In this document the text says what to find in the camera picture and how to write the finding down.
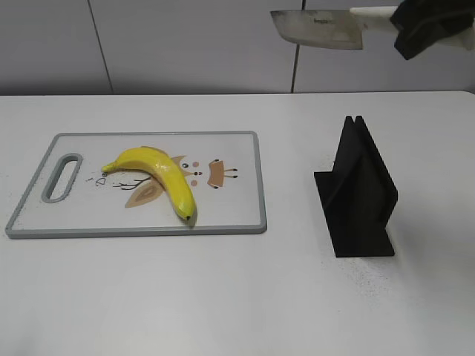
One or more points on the yellow plastic banana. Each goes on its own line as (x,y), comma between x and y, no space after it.
(160,166)

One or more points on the black knife stand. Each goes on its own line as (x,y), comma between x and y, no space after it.
(358,195)

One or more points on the grey-rimmed white cutting board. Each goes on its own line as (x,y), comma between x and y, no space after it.
(70,197)

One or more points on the white-handled kitchen knife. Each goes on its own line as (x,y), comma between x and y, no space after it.
(342,29)

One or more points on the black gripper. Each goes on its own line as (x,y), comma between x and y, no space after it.
(421,24)

